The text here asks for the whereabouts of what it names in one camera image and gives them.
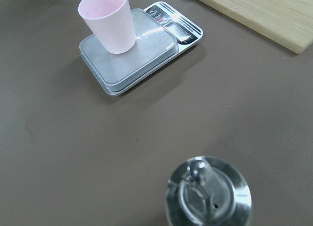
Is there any glass sauce bottle metal cap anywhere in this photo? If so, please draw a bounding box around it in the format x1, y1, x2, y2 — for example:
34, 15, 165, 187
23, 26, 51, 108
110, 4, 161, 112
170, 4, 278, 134
165, 156, 253, 226

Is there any pink plastic cup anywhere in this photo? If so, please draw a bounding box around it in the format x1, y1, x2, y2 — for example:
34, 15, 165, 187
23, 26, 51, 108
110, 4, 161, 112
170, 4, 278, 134
78, 0, 136, 54

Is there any silver digital kitchen scale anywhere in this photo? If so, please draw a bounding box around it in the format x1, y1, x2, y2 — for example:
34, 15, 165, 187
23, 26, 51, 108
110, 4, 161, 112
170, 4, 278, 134
79, 1, 203, 96

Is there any bamboo cutting board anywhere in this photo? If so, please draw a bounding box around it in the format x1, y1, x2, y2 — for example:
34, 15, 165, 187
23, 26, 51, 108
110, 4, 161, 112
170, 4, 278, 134
199, 0, 313, 54

